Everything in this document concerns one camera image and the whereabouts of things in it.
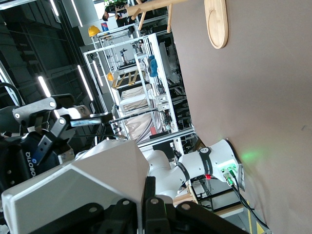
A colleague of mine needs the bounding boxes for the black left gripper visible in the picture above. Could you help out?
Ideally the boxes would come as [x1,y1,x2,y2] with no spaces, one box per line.
[0,94,113,193]

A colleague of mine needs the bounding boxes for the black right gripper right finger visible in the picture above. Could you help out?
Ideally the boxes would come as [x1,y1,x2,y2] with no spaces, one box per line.
[143,176,247,234]

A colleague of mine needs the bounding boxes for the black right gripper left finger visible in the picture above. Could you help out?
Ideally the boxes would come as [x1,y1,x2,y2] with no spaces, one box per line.
[31,198,137,234]

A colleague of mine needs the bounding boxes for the white faceted cup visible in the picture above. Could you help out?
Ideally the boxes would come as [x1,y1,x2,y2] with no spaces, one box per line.
[1,139,150,234]

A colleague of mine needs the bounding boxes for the wooden cup rack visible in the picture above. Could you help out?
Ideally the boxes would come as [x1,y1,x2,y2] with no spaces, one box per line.
[126,0,229,50]

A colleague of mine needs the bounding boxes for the white ceiling light strip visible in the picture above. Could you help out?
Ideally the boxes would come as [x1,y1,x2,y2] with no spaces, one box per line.
[70,0,83,27]
[77,64,94,102]
[50,0,60,17]
[38,76,52,98]

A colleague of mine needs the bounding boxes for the black yellow striped panel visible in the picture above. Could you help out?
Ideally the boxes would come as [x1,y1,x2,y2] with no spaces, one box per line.
[111,71,147,89]

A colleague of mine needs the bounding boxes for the blue cloth bundle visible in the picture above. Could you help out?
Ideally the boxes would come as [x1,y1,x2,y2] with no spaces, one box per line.
[147,55,158,78]

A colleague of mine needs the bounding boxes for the person in black clothes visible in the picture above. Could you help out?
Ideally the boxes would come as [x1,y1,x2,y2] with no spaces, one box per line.
[101,6,134,28]

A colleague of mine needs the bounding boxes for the brown table cover sheet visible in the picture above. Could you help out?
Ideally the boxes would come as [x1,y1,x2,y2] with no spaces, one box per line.
[167,0,312,234]

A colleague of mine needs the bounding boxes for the wooden top black frame cart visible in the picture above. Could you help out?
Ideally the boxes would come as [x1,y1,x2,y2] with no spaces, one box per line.
[172,176,246,217]

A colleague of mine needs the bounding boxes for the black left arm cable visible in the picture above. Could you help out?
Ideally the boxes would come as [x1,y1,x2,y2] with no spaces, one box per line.
[0,82,23,106]

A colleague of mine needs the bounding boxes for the black left arm base cables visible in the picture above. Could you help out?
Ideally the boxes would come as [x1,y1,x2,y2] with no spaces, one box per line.
[224,167,272,232]

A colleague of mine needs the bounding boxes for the white metal shelving frame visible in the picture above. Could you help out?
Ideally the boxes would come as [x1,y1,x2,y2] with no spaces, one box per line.
[83,33,195,147]

